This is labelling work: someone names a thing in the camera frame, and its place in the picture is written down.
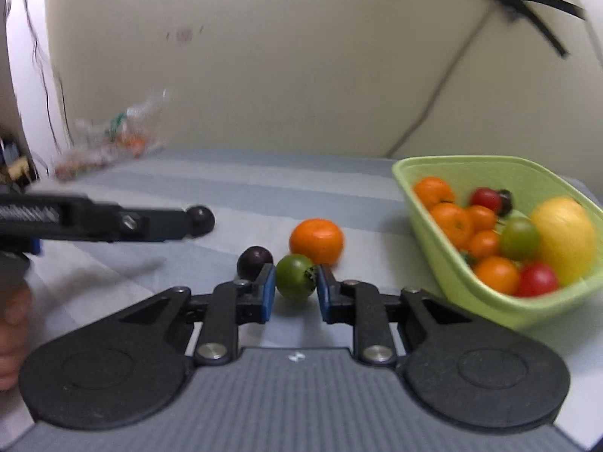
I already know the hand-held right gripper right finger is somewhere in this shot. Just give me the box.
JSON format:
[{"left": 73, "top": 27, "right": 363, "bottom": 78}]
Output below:
[{"left": 317, "top": 264, "right": 493, "bottom": 365}]

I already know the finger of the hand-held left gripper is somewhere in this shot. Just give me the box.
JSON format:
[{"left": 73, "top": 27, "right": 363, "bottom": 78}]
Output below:
[{"left": 87, "top": 202, "right": 191, "bottom": 243}]

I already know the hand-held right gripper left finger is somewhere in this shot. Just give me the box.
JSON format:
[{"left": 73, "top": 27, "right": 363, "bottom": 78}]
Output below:
[{"left": 101, "top": 264, "right": 277, "bottom": 365}]

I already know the green cherry tomato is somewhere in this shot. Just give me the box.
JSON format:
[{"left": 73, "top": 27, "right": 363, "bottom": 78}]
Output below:
[
  {"left": 275, "top": 254, "right": 317, "bottom": 299},
  {"left": 500, "top": 217, "right": 542, "bottom": 261}
]

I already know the orange mandarin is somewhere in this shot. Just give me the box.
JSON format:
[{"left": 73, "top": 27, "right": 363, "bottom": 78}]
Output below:
[
  {"left": 289, "top": 218, "right": 344, "bottom": 267},
  {"left": 430, "top": 202, "right": 474, "bottom": 250},
  {"left": 413, "top": 176, "right": 455, "bottom": 210}
]

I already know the orange cherry tomato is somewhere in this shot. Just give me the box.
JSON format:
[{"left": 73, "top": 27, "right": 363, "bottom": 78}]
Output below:
[
  {"left": 466, "top": 205, "right": 497, "bottom": 232},
  {"left": 466, "top": 230, "right": 501, "bottom": 260},
  {"left": 473, "top": 255, "right": 520, "bottom": 295}
]

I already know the red cherry tomato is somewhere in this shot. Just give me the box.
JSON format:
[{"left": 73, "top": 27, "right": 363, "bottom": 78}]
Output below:
[
  {"left": 514, "top": 263, "right": 560, "bottom": 297},
  {"left": 470, "top": 187, "right": 503, "bottom": 214}
]

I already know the light green plastic basket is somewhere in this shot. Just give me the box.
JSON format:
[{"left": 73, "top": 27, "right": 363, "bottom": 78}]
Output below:
[{"left": 392, "top": 154, "right": 603, "bottom": 331}]

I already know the large yellow lemon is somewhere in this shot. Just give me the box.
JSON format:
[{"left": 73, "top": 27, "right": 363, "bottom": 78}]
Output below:
[{"left": 530, "top": 197, "right": 598, "bottom": 286}]

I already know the person's left hand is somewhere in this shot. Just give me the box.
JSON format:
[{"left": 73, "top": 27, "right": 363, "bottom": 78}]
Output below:
[{"left": 0, "top": 285, "right": 34, "bottom": 391}]

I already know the dark clutter with yellow item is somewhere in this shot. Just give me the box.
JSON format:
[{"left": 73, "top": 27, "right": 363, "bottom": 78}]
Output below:
[{"left": 0, "top": 127, "right": 41, "bottom": 189}]

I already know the striped grey white bedsheet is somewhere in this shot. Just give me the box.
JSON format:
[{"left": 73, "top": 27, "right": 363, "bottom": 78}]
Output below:
[{"left": 0, "top": 146, "right": 603, "bottom": 452}]

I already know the clear plastic bag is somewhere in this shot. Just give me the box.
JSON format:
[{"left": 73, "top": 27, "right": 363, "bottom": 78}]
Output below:
[{"left": 52, "top": 89, "right": 168, "bottom": 182}]

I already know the black tape cross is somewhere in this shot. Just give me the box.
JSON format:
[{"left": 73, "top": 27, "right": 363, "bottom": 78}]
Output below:
[{"left": 447, "top": 0, "right": 587, "bottom": 60}]

